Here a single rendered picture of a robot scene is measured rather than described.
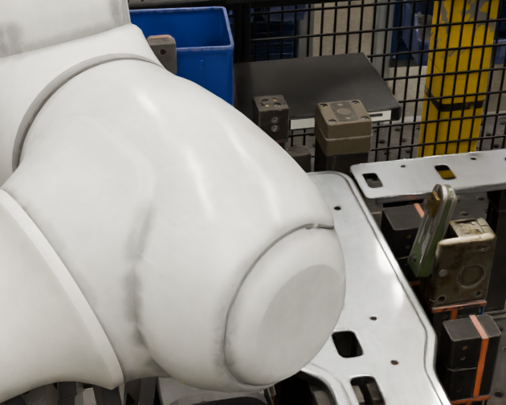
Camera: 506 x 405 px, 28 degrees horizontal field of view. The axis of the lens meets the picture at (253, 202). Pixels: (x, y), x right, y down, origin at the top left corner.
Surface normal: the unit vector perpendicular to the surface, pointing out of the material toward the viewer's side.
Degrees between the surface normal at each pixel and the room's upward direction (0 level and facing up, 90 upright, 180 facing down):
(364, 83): 0
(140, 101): 11
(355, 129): 88
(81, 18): 86
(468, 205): 0
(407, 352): 0
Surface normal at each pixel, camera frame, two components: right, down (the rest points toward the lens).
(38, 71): -0.26, -0.51
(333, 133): 0.21, 0.52
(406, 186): 0.00, -0.83
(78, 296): 0.31, 0.00
